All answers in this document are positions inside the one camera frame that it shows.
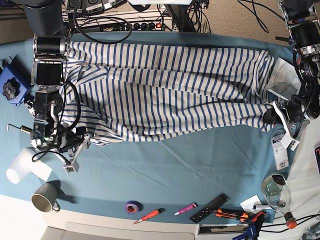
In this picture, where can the allen key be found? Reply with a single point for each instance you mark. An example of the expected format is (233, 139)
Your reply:
(12, 126)

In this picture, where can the teal table cloth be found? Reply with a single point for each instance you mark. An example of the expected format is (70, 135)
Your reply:
(170, 173)

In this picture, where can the white marker pen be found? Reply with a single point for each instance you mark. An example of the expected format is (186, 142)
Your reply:
(261, 207)

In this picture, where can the purple tape roll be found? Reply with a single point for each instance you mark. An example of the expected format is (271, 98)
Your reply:
(132, 207)

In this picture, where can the clear glass bottle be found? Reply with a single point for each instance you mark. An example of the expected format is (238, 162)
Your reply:
(277, 193)

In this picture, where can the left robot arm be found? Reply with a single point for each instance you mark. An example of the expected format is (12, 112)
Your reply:
(304, 29)

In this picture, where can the blue black clamp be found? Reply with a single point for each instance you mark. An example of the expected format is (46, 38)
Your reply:
(254, 227)

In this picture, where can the orange black box cutter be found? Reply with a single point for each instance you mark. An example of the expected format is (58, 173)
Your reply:
(231, 214)

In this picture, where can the clear blister pack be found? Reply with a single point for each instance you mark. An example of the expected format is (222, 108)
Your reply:
(279, 151)

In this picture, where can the blue box with black knob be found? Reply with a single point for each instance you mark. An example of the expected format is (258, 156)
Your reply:
(15, 85)

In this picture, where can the white folded paper sheet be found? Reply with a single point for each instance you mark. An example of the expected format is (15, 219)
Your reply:
(283, 81)

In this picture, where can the grey ceramic mug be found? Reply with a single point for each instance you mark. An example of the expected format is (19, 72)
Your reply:
(45, 198)

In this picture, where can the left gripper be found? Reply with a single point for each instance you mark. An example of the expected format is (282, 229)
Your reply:
(278, 113)

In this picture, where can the black remote control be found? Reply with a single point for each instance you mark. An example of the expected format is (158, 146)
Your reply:
(208, 209)

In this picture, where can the black power strip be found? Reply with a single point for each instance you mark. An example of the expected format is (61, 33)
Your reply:
(137, 26)

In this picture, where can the pink tube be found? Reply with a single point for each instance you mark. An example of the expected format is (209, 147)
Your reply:
(186, 209)

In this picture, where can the blue white striped T-shirt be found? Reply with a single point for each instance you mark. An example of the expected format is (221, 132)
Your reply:
(147, 93)

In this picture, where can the red utility knife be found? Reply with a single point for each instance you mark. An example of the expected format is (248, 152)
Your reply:
(150, 215)

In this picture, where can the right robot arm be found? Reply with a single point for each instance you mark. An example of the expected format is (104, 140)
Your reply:
(51, 47)

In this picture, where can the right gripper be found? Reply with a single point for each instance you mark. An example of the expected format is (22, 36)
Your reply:
(72, 143)

